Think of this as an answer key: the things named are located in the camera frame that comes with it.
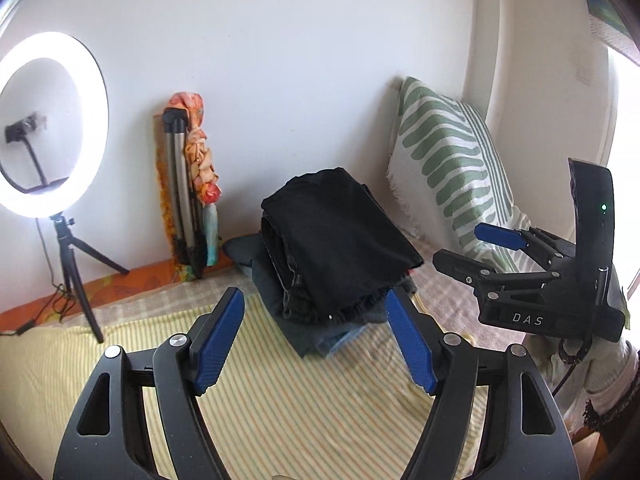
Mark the white wall socket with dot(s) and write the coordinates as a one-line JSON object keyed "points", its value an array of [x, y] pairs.
{"points": [[583, 76]]}

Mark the beige checked sheet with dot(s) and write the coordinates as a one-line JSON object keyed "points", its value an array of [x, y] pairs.
{"points": [[450, 285]]}

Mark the person's right forearm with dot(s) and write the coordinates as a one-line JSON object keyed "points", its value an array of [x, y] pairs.
{"points": [[607, 375]]}

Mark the black pants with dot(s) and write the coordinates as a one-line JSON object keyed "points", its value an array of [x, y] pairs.
{"points": [[330, 230]]}

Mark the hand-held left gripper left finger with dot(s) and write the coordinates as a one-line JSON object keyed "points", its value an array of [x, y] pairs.
{"points": [[220, 340]]}

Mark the bright window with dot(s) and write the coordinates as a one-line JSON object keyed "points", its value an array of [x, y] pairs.
{"points": [[627, 160]]}

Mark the black phone holder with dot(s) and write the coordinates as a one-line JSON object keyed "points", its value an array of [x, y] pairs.
{"points": [[22, 127]]}

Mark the folded silver tripod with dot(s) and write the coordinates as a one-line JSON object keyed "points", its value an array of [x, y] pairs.
{"points": [[177, 185]]}

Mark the yellow striped bed sheet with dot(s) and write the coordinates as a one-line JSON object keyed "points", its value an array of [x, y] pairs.
{"points": [[310, 410]]}

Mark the green leaf pattern pillow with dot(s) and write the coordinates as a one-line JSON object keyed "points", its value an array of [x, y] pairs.
{"points": [[440, 160]]}

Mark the dark grey folded pants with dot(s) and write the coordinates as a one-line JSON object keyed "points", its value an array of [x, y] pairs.
{"points": [[240, 252]]}

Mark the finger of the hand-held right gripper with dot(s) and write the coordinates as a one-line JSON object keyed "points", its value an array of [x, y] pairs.
{"points": [[460, 264], [497, 236]]}

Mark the patterned curtain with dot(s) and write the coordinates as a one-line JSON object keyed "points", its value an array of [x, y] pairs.
{"points": [[607, 20]]}

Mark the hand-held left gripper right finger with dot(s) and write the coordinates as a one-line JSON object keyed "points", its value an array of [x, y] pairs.
{"points": [[410, 345]]}

